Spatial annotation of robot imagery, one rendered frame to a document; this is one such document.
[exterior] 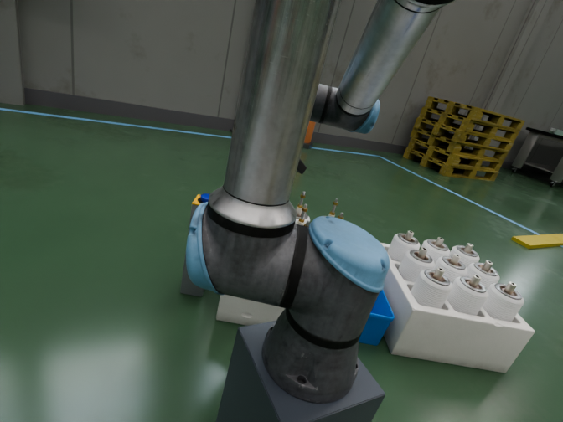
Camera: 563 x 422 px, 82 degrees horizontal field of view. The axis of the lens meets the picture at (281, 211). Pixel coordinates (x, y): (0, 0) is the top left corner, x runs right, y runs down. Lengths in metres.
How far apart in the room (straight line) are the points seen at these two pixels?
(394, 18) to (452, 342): 0.94
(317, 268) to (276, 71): 0.23
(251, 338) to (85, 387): 0.44
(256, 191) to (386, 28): 0.27
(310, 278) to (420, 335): 0.74
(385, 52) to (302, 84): 0.19
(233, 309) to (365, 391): 0.52
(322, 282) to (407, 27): 0.33
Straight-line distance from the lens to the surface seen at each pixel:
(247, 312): 0.99
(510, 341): 1.26
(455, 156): 4.26
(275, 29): 0.36
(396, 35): 0.50
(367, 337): 1.10
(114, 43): 3.20
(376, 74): 0.56
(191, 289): 1.08
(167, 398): 0.86
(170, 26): 3.23
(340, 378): 0.52
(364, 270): 0.41
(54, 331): 1.02
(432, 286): 1.06
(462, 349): 1.21
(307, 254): 0.41
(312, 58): 0.36
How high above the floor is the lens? 0.71
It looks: 23 degrees down
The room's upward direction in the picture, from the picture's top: 14 degrees clockwise
